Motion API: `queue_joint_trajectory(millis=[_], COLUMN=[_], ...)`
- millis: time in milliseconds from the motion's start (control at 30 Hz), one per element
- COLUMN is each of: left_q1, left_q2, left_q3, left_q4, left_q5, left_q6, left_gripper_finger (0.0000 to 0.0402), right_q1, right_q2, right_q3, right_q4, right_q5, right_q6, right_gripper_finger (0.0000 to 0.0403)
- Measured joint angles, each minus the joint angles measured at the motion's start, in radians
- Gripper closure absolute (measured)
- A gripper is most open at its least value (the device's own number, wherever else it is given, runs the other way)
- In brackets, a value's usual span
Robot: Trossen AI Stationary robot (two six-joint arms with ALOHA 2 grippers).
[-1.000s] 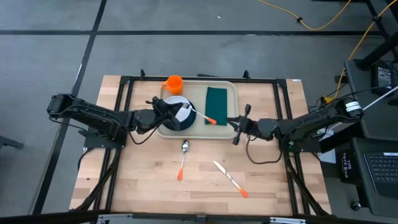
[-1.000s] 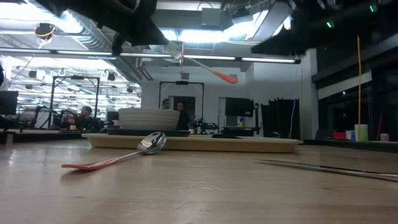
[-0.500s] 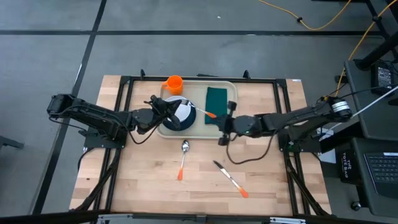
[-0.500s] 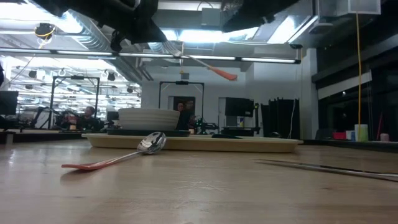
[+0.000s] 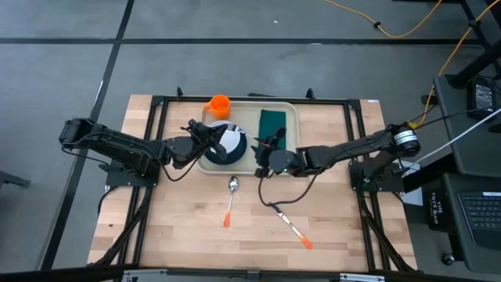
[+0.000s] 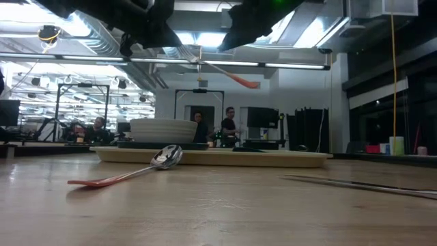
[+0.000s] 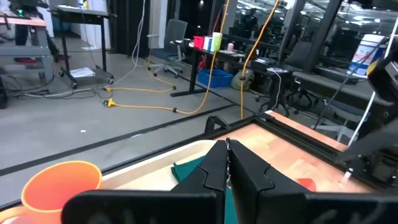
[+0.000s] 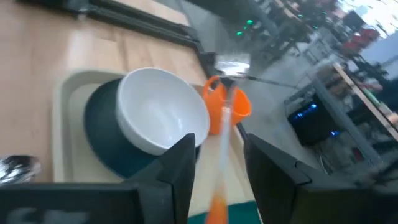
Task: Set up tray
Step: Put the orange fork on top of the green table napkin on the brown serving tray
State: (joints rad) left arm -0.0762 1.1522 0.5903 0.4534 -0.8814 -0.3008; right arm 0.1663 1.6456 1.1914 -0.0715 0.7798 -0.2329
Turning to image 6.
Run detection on long ceiling light bar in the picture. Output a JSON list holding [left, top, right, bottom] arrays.
[[0, 52, 331, 71]]

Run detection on knife with orange handle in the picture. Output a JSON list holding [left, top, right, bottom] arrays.
[[279, 174, 437, 201]]

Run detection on black side table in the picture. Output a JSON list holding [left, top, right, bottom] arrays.
[[333, 152, 437, 169]]

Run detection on yellow cable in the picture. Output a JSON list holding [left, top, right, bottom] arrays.
[[390, 13, 399, 155]]

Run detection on black gantry frame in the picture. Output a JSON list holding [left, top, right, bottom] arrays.
[[173, 88, 225, 120], [52, 83, 111, 143]]

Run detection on spoon with orange handle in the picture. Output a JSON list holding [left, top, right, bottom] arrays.
[[67, 144, 184, 188]]

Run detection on fork with orange handle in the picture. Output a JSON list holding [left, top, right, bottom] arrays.
[[176, 45, 261, 90]]

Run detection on cream plastic tray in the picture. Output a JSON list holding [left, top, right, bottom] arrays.
[[89, 146, 334, 169]]

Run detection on red stick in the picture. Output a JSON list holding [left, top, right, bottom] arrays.
[[412, 122, 421, 154]]

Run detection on silver air duct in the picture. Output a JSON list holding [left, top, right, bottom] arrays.
[[76, 10, 170, 90]]

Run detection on white ceiling box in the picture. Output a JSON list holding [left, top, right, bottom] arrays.
[[348, 0, 419, 18]]

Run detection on black monitor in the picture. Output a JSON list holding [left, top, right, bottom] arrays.
[[0, 99, 21, 128], [246, 106, 280, 130]]

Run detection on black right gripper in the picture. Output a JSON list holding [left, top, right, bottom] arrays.
[[218, 0, 305, 53]]

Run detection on black workbench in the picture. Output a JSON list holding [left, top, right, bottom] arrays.
[[0, 141, 98, 159]]

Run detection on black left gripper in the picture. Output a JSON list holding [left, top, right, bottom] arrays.
[[33, 0, 184, 57]]

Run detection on black curtain panels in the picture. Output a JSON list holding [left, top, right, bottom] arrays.
[[285, 107, 330, 154]]

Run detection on green white cylinder container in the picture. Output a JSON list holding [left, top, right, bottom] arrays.
[[389, 136, 406, 156]]

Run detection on black equipment table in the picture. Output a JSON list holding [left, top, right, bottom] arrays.
[[241, 138, 288, 151]]

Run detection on white ribbed bowl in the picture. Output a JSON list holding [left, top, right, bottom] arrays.
[[129, 118, 199, 144]]

